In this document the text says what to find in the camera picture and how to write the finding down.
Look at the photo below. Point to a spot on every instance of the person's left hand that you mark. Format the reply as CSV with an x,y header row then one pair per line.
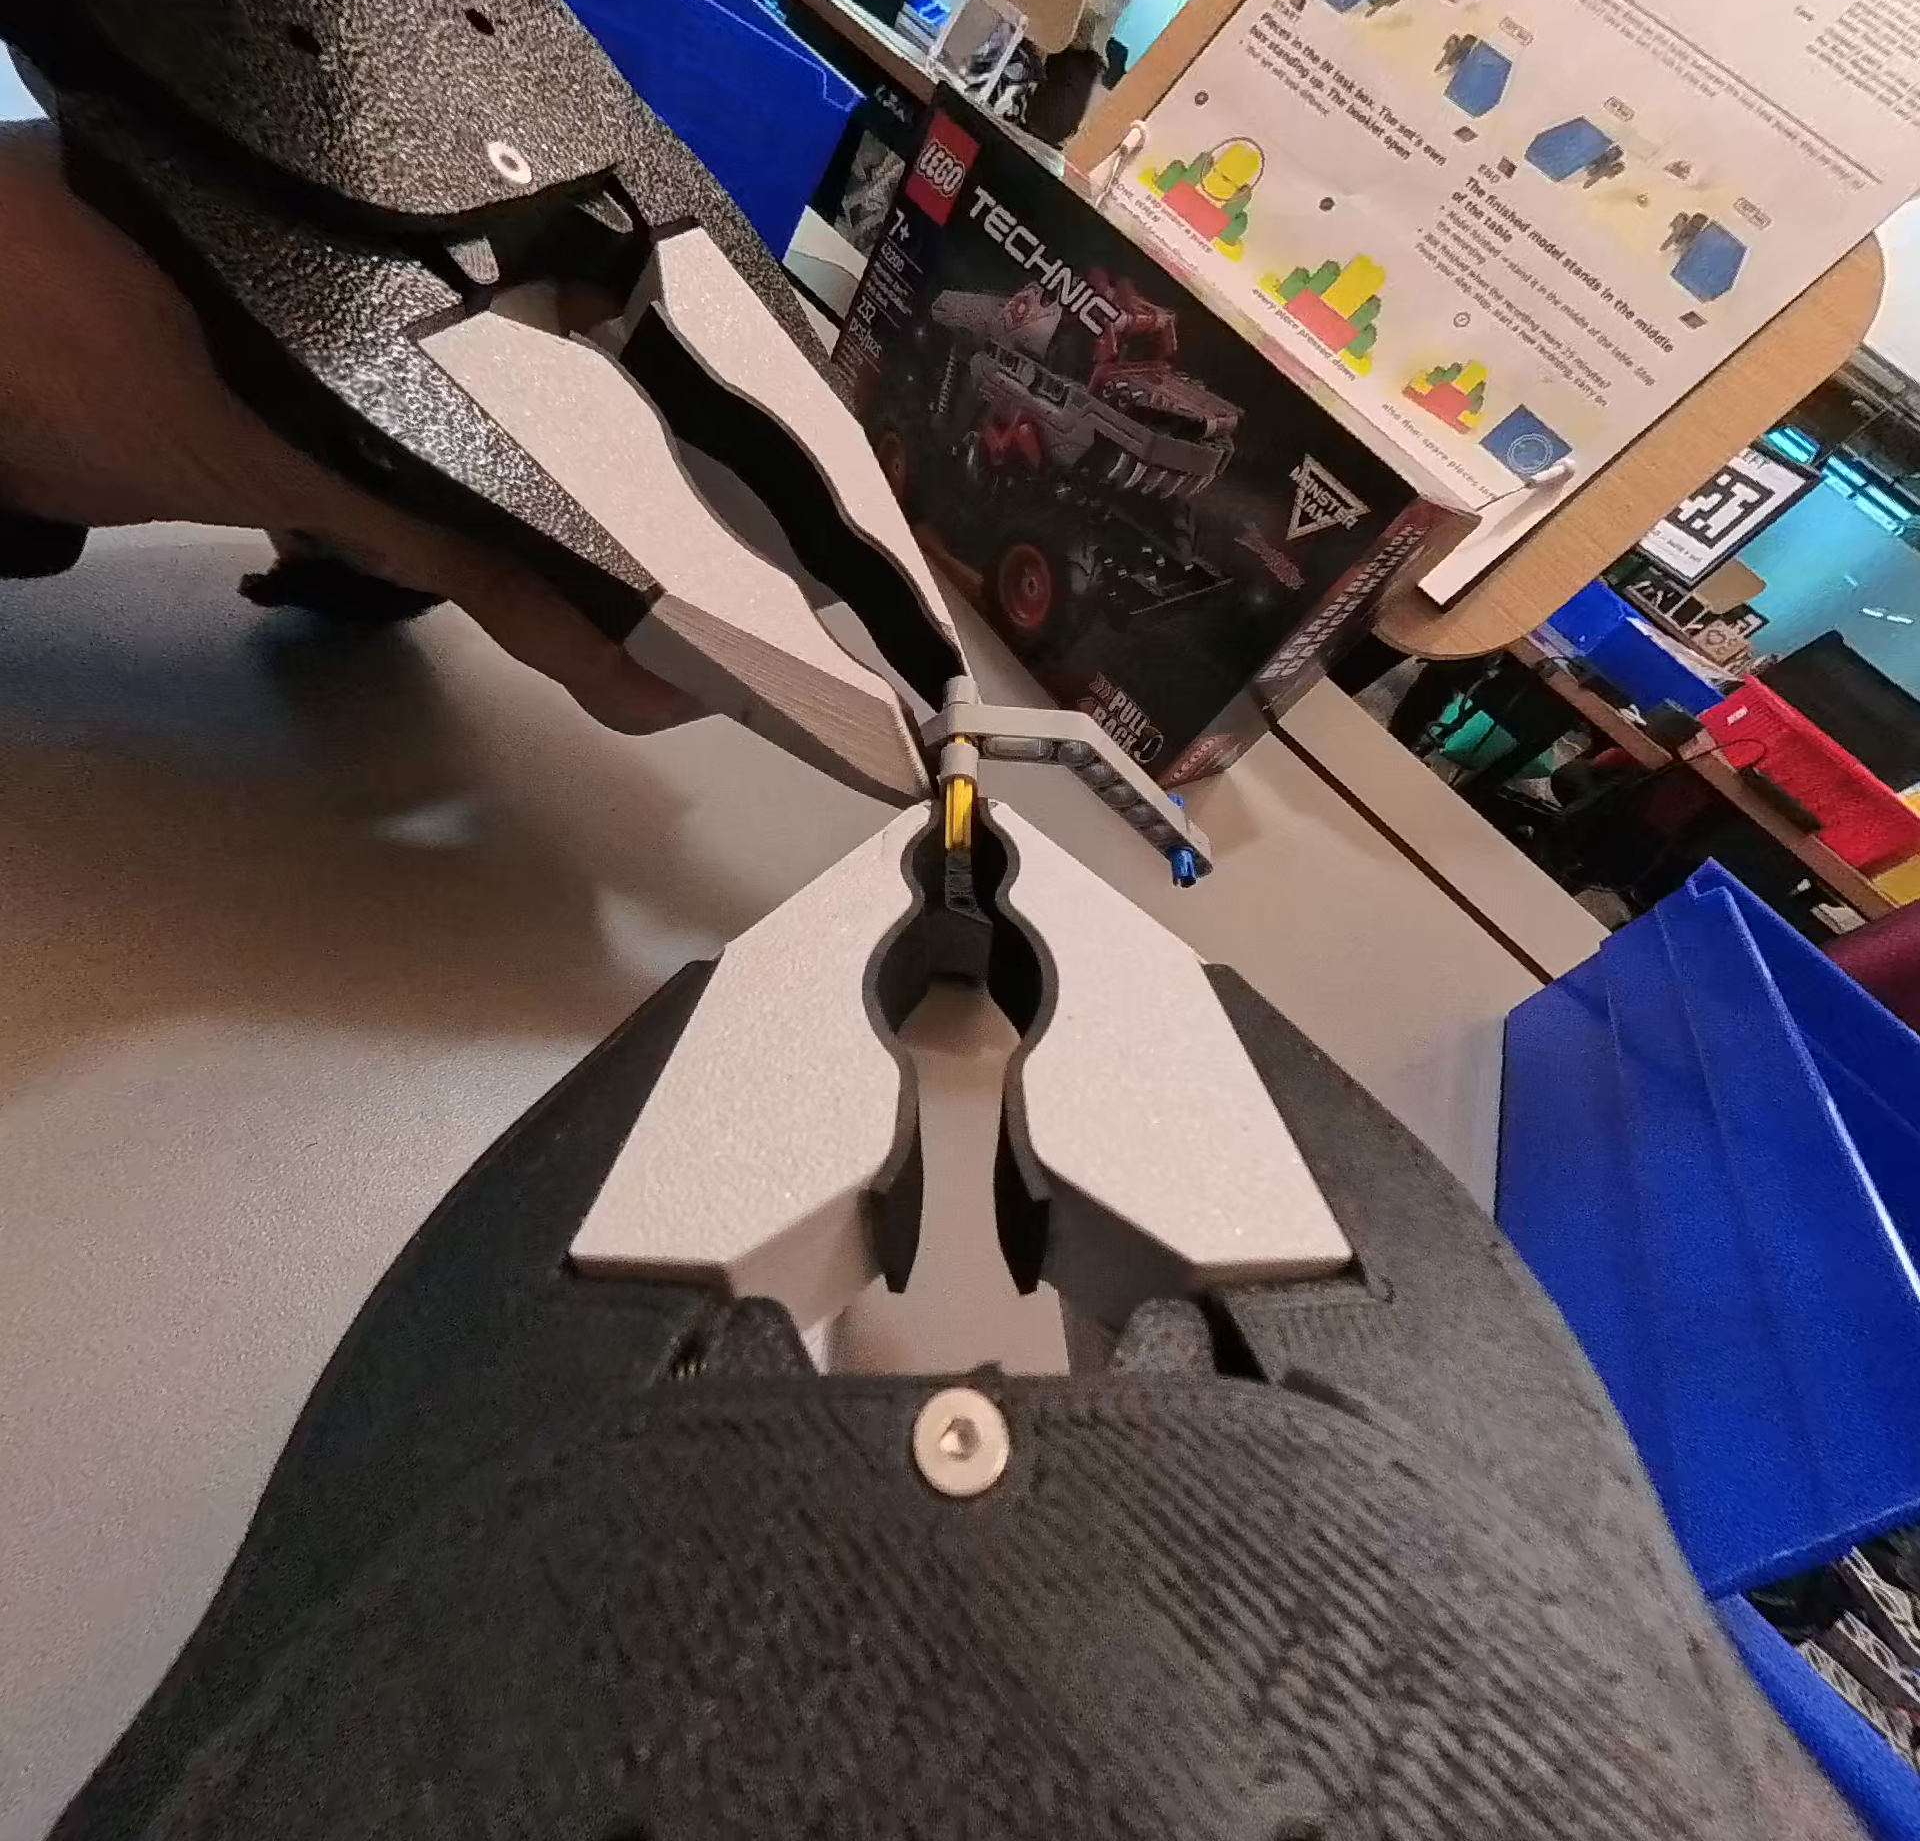
x,y
150,400

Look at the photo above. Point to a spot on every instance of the maroon water bottle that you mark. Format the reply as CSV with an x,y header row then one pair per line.
x,y
1882,963

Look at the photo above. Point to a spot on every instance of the blue plastic storage bin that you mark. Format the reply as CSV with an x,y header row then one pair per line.
x,y
1681,1196
676,57

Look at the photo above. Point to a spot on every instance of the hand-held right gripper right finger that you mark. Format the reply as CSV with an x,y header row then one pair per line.
x,y
1171,1121

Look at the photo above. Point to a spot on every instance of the black white marker sign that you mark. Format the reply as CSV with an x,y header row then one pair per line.
x,y
1726,513

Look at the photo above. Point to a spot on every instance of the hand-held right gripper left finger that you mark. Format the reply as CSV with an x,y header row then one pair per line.
x,y
751,1121

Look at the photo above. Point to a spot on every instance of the black lego set box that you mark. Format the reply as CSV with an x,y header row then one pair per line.
x,y
1125,415

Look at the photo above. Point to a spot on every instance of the person's left forearm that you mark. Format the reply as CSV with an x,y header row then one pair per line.
x,y
36,543

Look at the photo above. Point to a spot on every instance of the red plastic bin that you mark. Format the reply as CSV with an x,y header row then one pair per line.
x,y
1815,767

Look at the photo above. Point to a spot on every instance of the clear acrylic picture stand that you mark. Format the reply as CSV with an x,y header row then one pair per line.
x,y
976,35

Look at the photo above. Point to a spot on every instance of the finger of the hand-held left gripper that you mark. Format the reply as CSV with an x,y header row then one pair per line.
x,y
796,370
661,522

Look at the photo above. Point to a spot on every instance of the grey lego chassis assembly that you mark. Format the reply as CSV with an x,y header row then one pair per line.
x,y
1050,746

